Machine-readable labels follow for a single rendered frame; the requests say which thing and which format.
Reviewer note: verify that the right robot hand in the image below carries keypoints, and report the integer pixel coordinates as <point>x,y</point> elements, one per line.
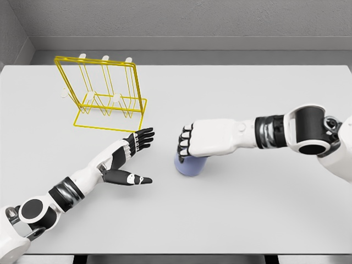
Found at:
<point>211,137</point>

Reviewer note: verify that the lavender blue cup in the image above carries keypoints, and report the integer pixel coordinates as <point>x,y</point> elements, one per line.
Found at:
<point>189,165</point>

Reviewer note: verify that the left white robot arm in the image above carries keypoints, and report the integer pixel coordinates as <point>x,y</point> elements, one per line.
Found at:
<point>49,200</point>

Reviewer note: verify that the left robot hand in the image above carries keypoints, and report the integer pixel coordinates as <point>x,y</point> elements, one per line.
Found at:
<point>118,159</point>

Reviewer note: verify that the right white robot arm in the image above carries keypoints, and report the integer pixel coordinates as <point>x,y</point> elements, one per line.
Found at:
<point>299,132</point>

